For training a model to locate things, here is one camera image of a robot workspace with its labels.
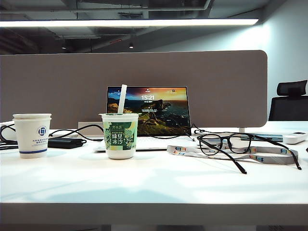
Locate black charger cable with plug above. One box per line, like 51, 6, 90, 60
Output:
138, 115, 206, 142

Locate beige fabric desk divider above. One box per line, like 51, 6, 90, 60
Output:
0, 50, 268, 130

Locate white laptop with landscape wallpaper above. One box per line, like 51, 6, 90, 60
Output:
92, 86, 200, 153

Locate white drinking straw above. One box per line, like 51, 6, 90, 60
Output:
117, 84, 128, 114

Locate green printed drink cup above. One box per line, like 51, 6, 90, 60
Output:
98, 113, 140, 160

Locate black power adapter brick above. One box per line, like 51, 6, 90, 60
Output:
47, 137, 87, 149

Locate long linear ceiling light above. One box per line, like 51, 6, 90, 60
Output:
0, 18, 259, 28

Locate black round eyeglasses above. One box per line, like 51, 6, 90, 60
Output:
196, 132, 302, 174

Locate blue grey usb hub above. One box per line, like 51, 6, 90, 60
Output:
240, 133, 283, 142

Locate plain white paper cup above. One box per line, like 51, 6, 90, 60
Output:
12, 113, 52, 121

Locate white paper cup blue logo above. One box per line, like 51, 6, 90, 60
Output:
13, 117, 51, 159

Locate black mesh office chair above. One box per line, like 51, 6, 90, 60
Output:
268, 79, 308, 122

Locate grey printed lanyard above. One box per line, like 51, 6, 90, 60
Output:
167, 145, 298, 166

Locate beige cable box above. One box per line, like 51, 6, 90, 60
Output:
77, 121, 103, 138

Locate black adapter cable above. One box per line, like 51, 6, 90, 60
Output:
47, 123, 105, 145

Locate black cable bundle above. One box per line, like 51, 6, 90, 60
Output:
0, 141, 19, 151

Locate black looped cable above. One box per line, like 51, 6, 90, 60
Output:
0, 124, 16, 142

